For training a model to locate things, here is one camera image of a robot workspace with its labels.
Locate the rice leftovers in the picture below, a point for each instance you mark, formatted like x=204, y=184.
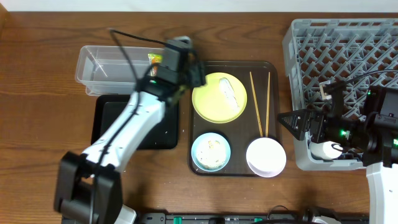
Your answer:
x=211, y=154

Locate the white cup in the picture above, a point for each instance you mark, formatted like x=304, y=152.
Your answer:
x=326, y=151

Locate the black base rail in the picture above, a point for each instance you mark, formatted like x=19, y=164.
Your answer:
x=278, y=214

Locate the orange green snack wrapper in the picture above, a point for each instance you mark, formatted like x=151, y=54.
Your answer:
x=154, y=58

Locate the blue bowl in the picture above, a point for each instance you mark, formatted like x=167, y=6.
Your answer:
x=210, y=136

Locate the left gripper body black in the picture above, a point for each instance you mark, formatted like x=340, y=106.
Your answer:
x=199, y=74

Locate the yellow plate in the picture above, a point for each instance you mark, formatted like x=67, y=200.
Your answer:
x=211, y=104

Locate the right wooden chopstick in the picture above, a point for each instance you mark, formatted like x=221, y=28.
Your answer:
x=268, y=103

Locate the clear plastic bin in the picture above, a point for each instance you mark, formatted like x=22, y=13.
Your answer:
x=104, y=70

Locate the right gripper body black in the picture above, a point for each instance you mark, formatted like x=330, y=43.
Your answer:
x=339, y=129

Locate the left wooden chopstick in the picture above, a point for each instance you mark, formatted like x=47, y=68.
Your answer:
x=256, y=105

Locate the brown serving tray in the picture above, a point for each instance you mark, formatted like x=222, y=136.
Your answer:
x=244, y=129

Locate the wooden chopstick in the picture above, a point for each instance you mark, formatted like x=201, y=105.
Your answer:
x=256, y=105
x=268, y=103

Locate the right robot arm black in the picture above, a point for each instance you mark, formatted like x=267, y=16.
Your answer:
x=371, y=144

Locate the black tray bin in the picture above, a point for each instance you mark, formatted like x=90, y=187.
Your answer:
x=163, y=136

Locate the grey dishwasher rack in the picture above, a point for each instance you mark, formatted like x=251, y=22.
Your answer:
x=362, y=52

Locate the white wrapper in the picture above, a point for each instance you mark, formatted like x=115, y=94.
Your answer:
x=228, y=92

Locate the pink white bowl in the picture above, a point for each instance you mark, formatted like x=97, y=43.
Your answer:
x=266, y=157

